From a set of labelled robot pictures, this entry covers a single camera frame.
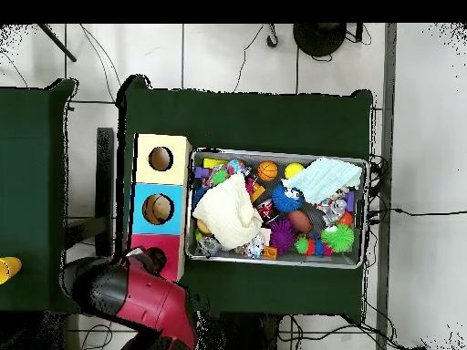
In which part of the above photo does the cream waffle cloth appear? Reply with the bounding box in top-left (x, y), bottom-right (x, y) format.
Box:
top-left (192, 172), bottom-right (264, 251)

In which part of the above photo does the wooden box with three holes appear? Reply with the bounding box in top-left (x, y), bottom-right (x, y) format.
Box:
top-left (125, 132), bottom-right (193, 283)

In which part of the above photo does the shallow silver mesh bin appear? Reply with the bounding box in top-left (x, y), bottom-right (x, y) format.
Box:
top-left (185, 147), bottom-right (369, 270)

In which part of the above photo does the black upright panel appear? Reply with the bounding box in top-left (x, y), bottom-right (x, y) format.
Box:
top-left (95, 127), bottom-right (115, 257)

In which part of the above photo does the yellow plastic toy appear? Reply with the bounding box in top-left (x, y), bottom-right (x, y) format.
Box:
top-left (0, 256), bottom-right (23, 285)

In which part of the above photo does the purple spiky ball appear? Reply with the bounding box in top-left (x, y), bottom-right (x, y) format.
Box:
top-left (268, 217), bottom-right (296, 255)

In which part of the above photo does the orange toy basketball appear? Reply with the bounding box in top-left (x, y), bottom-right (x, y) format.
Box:
top-left (256, 160), bottom-right (279, 182)

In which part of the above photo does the dark green tablecloth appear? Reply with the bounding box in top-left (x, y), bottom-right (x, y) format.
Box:
top-left (0, 77), bottom-right (82, 314)
top-left (114, 74), bottom-right (374, 322)

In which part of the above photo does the brown toy football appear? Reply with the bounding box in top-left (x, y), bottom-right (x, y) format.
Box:
top-left (287, 210), bottom-right (314, 234)

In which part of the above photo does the yellow ball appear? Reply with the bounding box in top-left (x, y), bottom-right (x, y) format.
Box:
top-left (284, 161), bottom-right (306, 180)

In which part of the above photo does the light blue waffle cloth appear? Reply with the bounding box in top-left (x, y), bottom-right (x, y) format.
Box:
top-left (281, 157), bottom-right (364, 204)

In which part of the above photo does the green spiky ball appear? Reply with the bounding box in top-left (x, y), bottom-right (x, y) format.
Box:
top-left (320, 222), bottom-right (356, 253)

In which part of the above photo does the black rod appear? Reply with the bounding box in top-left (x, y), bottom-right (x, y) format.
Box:
top-left (36, 23), bottom-right (78, 63)

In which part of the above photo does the black round stand base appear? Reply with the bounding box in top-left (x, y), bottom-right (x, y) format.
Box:
top-left (292, 23), bottom-right (348, 58)

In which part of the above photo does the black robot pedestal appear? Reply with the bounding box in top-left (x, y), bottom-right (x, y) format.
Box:
top-left (196, 312), bottom-right (284, 350)

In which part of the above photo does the black cable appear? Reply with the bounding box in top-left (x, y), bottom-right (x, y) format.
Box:
top-left (368, 206), bottom-right (467, 217)

